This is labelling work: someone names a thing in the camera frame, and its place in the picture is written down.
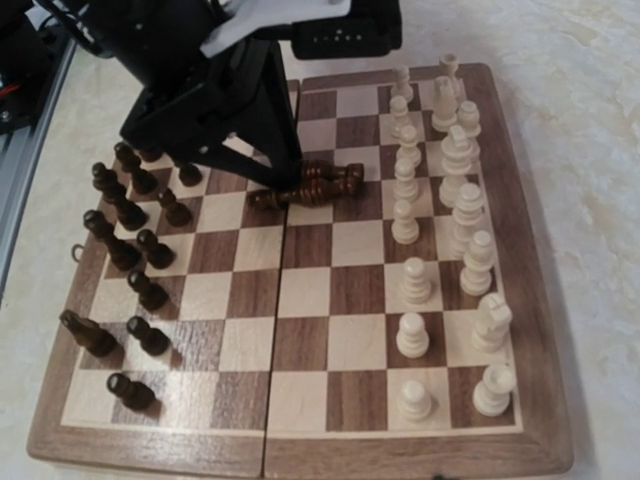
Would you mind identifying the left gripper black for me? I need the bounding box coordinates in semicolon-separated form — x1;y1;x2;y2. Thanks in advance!
65;1;302;189

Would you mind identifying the dark pieces pile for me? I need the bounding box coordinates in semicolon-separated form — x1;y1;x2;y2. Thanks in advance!
247;160;365;210

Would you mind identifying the brass board latch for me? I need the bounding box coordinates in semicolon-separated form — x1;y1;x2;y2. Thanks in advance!
70;243;85;263

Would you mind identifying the dark pawn standing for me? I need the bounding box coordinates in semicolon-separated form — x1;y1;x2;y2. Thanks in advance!
159;188;193;227

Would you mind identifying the dark rook at corner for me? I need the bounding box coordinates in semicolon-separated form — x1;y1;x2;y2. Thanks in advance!
114;142;158;195

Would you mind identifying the dark knight back row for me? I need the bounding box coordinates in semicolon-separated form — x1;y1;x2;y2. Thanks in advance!
91;162;148;231

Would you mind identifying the dark back row piece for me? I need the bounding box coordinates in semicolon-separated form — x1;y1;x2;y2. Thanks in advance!
83;210;141;271

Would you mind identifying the wooden chessboard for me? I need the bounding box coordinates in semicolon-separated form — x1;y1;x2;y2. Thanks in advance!
27;56;574;479

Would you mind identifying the white knight piece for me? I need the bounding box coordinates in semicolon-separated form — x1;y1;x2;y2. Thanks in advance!
471;292;513;353

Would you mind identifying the white pawn near corner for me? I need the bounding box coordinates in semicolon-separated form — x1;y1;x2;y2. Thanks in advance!
398;380;432;422

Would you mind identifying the white rook corner piece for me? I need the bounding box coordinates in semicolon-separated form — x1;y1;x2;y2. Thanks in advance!
472;364;516;417

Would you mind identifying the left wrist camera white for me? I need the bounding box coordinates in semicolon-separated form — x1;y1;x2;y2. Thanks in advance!
199;0;404;61

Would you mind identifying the aluminium front rail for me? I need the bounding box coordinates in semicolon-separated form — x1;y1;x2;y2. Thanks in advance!
1;36;76;294

